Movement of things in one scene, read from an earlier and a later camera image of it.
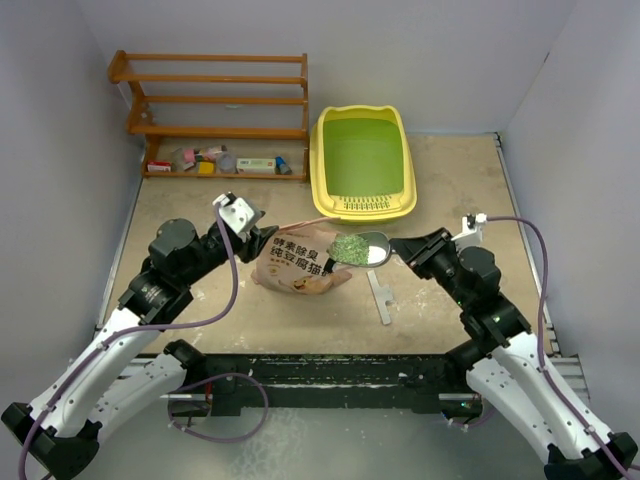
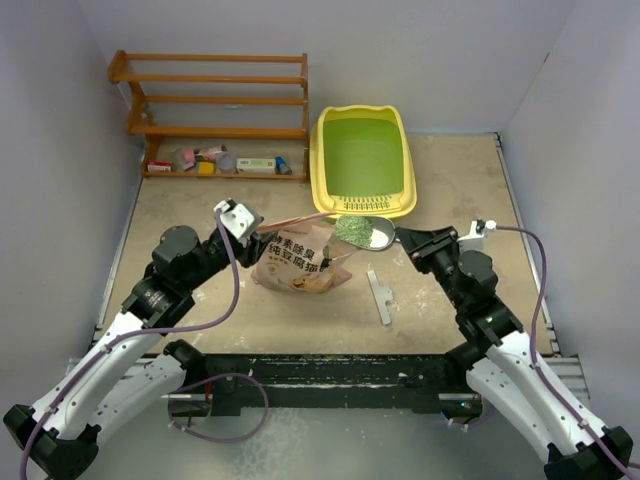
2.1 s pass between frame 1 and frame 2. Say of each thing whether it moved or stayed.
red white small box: stayed
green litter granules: moved
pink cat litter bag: stayed
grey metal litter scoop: moved
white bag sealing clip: stayed
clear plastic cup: stayed
